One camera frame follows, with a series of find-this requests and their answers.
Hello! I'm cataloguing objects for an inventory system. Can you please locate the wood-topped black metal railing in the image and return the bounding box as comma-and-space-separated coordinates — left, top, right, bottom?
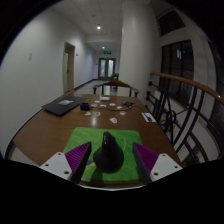
146, 70, 224, 161

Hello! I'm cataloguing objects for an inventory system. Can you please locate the brown wooden armchair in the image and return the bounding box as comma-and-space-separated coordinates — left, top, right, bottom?
92, 79, 140, 98

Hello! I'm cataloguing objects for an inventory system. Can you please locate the black computer mouse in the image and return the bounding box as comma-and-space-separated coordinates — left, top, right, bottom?
92, 131, 125, 174

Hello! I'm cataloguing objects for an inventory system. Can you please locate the green printed mouse pad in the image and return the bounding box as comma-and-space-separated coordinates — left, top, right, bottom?
63, 126, 145, 184

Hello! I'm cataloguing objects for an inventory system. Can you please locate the small black box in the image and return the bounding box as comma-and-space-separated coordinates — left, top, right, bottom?
79, 102, 91, 112

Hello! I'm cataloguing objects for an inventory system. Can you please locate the closed black laptop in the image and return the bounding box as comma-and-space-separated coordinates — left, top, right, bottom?
41, 95, 90, 117

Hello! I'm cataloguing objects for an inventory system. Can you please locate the dark framed window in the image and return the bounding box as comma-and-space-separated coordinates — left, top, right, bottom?
160, 40, 195, 108

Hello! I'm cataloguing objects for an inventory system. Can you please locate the glazed double door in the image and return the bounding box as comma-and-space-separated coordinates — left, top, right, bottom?
98, 57, 117, 81

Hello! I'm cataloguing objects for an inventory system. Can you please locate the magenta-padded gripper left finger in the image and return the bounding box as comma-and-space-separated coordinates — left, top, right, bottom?
39, 141, 93, 184

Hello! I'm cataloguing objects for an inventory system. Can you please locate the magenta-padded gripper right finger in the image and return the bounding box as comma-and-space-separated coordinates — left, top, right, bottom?
132, 142, 184, 185

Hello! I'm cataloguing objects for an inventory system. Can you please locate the white paper slip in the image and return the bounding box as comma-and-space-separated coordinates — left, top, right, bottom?
141, 112, 157, 123

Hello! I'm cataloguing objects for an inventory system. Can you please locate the dark transom window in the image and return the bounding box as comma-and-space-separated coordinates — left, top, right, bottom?
156, 9, 186, 37

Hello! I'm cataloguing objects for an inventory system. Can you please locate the open side doorway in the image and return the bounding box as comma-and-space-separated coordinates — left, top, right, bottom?
62, 41, 76, 94

